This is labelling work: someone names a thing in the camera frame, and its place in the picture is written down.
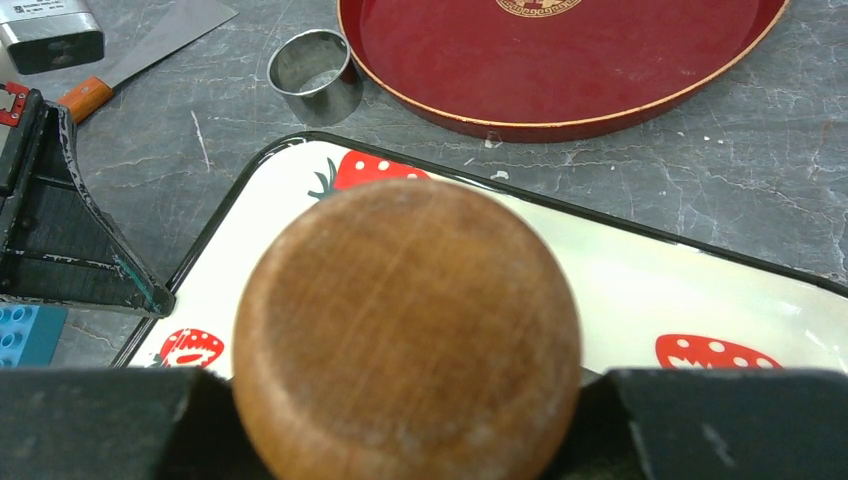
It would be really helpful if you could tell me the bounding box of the wooden rolling pin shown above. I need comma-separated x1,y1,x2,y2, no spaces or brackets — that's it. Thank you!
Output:
232,180,581,479

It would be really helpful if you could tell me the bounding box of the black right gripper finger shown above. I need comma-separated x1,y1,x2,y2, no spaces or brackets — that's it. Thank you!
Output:
1,89,175,318

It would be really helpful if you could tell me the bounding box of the white strawberry print tray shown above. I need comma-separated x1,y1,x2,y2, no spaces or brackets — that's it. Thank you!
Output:
114,131,847,378

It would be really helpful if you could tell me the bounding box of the round metal cutter ring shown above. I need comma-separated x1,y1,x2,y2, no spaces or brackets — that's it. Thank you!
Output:
266,28,352,99

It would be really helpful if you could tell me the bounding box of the wooden handled metal scraper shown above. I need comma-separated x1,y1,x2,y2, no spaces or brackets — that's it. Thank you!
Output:
58,0,238,123

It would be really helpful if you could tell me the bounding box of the round red lacquer tray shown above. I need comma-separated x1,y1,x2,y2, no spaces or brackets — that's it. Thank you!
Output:
336,0,787,143

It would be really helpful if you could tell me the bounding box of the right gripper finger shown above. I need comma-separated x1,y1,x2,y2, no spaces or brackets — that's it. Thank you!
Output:
543,369,847,479
1,368,271,479

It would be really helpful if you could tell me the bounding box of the blue toy brick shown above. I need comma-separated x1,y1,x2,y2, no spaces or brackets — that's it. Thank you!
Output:
0,304,67,369

